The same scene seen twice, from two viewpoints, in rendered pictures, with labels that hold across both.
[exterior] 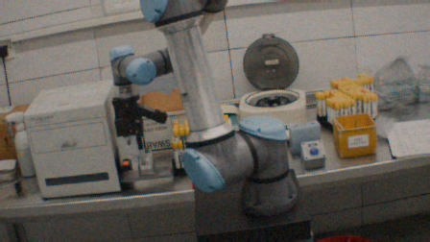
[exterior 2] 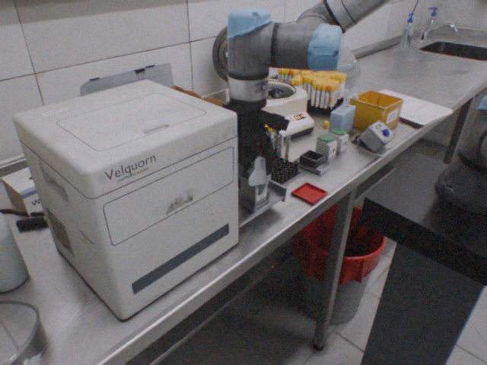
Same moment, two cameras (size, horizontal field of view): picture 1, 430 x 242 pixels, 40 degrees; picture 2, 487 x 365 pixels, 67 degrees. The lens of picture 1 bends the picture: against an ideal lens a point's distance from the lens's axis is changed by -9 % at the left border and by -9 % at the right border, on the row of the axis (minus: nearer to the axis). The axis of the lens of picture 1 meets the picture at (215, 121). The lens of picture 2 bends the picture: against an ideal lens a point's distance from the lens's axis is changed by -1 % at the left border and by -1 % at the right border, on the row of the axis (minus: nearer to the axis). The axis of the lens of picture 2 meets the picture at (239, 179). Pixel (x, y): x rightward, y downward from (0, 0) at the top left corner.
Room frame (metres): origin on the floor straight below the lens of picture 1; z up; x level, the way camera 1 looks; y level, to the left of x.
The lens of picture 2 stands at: (1.38, 0.75, 1.41)
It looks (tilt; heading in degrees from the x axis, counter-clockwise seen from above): 32 degrees down; 314
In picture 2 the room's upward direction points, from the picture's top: straight up
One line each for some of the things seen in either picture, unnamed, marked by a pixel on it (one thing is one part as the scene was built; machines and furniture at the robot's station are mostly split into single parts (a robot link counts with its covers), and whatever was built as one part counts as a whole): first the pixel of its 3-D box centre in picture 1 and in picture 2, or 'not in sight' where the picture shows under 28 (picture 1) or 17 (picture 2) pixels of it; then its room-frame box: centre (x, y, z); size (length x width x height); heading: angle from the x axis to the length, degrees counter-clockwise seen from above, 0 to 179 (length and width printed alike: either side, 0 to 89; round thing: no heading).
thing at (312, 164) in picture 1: (312, 153); (371, 135); (1.83, -0.29, 0.92); 0.13 x 0.07 x 0.08; 0
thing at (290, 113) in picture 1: (274, 114); (269, 106); (2.18, -0.21, 0.94); 0.30 x 0.24 x 0.12; 171
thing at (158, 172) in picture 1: (140, 171); (246, 204); (1.85, 0.25, 0.92); 0.21 x 0.07 x 0.05; 90
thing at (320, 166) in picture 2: not in sight; (312, 160); (1.89, -0.06, 0.89); 0.09 x 0.05 x 0.04; 2
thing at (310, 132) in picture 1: (304, 139); (341, 123); (1.93, -0.28, 0.92); 0.10 x 0.07 x 0.10; 96
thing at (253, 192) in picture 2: (145, 160); (253, 188); (1.85, 0.23, 0.96); 0.05 x 0.04 x 0.06; 0
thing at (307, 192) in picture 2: not in sight; (309, 192); (1.81, 0.06, 0.88); 0.07 x 0.07 x 0.01; 0
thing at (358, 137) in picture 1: (354, 135); (374, 112); (1.90, -0.45, 0.92); 0.13 x 0.13 x 0.10; 87
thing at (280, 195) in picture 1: (268, 184); (480, 176); (1.49, -0.11, 0.99); 0.15 x 0.15 x 0.10
